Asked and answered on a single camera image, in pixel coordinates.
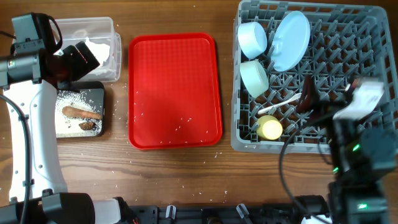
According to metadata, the white plastic spoon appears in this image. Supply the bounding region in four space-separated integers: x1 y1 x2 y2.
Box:
257 93 302 115

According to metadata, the white napkin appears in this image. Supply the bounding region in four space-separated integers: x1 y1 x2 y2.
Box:
85 37 111 75

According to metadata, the brown carrot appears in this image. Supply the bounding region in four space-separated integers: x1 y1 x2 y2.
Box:
62 106 103 119

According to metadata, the yellow plastic cup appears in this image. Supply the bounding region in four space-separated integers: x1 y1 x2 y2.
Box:
256 115 283 140

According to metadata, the mint green bowl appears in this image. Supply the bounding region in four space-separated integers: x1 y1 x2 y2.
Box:
239 60 269 98

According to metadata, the light blue plate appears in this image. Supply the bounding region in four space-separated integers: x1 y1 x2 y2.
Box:
271 11 310 72

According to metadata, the white rice pile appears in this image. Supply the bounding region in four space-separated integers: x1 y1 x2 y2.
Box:
55 90 103 137

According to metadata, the brown food scrap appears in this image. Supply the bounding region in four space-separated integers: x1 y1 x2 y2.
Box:
79 122 96 131

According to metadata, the light blue bowl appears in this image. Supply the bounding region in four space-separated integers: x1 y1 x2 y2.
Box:
238 22 267 60

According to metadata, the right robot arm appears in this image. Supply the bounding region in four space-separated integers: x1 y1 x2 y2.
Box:
298 77 397 223

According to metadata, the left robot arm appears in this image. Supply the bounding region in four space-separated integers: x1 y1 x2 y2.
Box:
1 12 139 223

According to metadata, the grey dishwasher rack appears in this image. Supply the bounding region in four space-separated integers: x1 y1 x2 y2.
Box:
231 1 397 154

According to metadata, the clear plastic bin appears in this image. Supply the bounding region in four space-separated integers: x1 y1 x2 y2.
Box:
50 17 122 82

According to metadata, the black plastic tray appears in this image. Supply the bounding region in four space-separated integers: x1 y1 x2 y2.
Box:
54 81 106 139

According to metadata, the red serving tray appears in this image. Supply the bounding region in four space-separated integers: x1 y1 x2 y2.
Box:
127 32 223 151

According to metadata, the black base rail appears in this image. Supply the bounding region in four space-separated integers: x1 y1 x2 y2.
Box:
130 203 333 224

